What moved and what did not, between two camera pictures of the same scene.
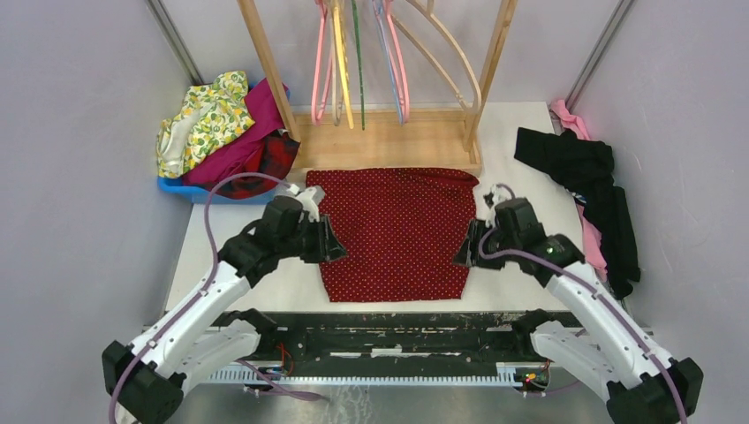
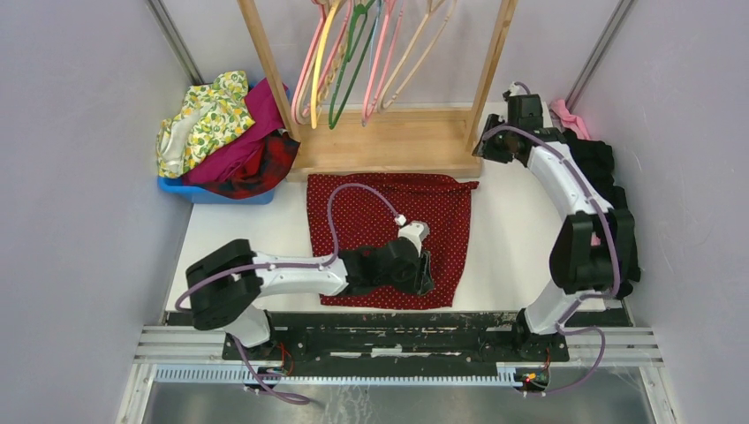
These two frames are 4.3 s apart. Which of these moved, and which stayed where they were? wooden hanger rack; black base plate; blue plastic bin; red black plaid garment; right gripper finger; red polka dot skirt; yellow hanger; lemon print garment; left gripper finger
Moved: left gripper finger; right gripper finger; yellow hanger
Stayed: red black plaid garment; black base plate; red polka dot skirt; blue plastic bin; wooden hanger rack; lemon print garment
